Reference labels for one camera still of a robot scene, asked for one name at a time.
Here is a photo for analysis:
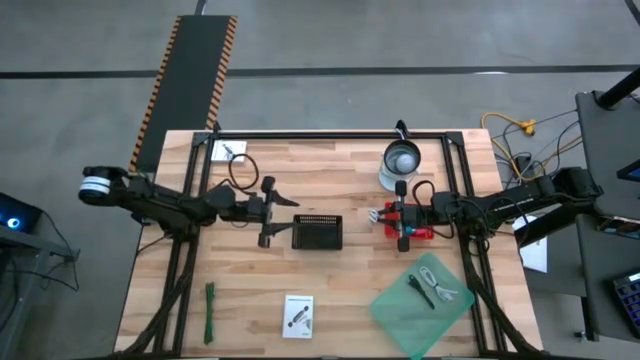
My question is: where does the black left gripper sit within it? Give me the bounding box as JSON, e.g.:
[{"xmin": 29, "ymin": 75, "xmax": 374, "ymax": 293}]
[{"xmin": 246, "ymin": 175, "xmax": 302, "ymax": 250}]

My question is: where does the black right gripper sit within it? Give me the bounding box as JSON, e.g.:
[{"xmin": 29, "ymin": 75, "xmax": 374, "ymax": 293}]
[{"xmin": 377, "ymin": 180, "xmax": 436, "ymax": 253}]

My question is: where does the white cable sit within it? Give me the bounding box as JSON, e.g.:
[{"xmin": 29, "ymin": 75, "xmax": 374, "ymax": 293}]
[{"xmin": 418, "ymin": 265, "xmax": 459, "ymax": 303}]

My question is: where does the green translucent plastic bin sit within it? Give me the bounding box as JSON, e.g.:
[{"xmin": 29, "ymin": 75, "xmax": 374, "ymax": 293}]
[{"xmin": 368, "ymin": 252, "xmax": 476, "ymax": 360}]

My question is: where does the red plastic basket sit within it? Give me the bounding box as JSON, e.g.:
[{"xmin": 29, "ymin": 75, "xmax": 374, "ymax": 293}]
[{"xmin": 383, "ymin": 201, "xmax": 435, "ymax": 241}]

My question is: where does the black plastic basket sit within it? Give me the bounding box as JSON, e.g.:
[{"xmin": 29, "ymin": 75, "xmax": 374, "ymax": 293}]
[{"xmin": 291, "ymin": 214, "xmax": 344, "ymax": 251}]

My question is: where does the white cylindrical lamp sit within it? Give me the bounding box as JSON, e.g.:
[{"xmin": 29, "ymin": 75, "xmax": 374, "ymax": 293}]
[{"xmin": 378, "ymin": 138, "xmax": 422, "ymax": 193}]

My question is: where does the small white product box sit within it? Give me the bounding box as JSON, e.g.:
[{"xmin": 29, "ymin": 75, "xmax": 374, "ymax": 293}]
[{"xmin": 210, "ymin": 139, "xmax": 249, "ymax": 164}]

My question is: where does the white card bottom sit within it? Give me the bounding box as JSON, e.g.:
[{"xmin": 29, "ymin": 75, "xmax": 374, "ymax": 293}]
[{"xmin": 281, "ymin": 294, "xmax": 315, "ymax": 341}]

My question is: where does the black power brick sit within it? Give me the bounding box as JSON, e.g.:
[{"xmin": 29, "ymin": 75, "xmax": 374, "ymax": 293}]
[{"xmin": 514, "ymin": 154, "xmax": 539, "ymax": 191}]

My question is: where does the white paper sheet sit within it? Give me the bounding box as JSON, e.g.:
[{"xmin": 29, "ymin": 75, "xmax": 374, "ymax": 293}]
[{"xmin": 512, "ymin": 214, "xmax": 549, "ymax": 274}]

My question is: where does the black hazard-striped floor mat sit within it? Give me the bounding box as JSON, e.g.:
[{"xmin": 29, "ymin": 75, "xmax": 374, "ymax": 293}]
[{"xmin": 128, "ymin": 14, "xmax": 239, "ymax": 174}]

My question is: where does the dark grey low table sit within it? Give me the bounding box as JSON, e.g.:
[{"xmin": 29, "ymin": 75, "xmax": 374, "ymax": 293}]
[{"xmin": 522, "ymin": 214, "xmax": 640, "ymax": 346}]

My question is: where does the black device blue screen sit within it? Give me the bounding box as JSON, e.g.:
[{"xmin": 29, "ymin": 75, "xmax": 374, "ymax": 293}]
[{"xmin": 616, "ymin": 159, "xmax": 640, "ymax": 183}]

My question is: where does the grey metal stand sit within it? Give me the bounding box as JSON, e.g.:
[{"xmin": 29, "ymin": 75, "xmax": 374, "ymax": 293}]
[{"xmin": 0, "ymin": 232, "xmax": 81, "ymax": 360}]

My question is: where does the keyboard with blue keys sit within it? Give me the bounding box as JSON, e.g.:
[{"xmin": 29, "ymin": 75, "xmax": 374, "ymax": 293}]
[{"xmin": 612, "ymin": 272, "xmax": 640, "ymax": 339}]

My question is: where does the computer with blue light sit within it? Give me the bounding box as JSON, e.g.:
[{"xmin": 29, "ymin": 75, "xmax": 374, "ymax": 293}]
[{"xmin": 0, "ymin": 192, "xmax": 44, "ymax": 236}]

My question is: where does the black pole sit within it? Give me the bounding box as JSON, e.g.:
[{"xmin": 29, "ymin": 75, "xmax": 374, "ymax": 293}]
[{"xmin": 594, "ymin": 66, "xmax": 640, "ymax": 110}]

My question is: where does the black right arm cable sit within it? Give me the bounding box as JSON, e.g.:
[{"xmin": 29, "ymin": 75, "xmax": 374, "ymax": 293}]
[{"xmin": 411, "ymin": 179, "xmax": 457, "ymax": 240}]

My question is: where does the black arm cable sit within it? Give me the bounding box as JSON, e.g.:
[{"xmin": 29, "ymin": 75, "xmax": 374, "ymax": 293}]
[
  {"xmin": 227, "ymin": 152, "xmax": 260, "ymax": 192},
  {"xmin": 411, "ymin": 179, "xmax": 457, "ymax": 240}
]

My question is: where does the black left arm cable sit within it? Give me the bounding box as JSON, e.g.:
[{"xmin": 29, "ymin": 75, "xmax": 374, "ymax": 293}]
[{"xmin": 227, "ymin": 152, "xmax": 260, "ymax": 192}]

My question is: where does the black aluminium frame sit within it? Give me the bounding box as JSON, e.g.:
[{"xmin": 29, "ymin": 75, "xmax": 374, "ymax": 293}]
[{"xmin": 117, "ymin": 122, "xmax": 539, "ymax": 360}]

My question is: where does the yellow floor cable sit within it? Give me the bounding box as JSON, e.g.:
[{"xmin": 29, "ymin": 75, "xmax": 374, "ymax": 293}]
[{"xmin": 480, "ymin": 112, "xmax": 539, "ymax": 184}]

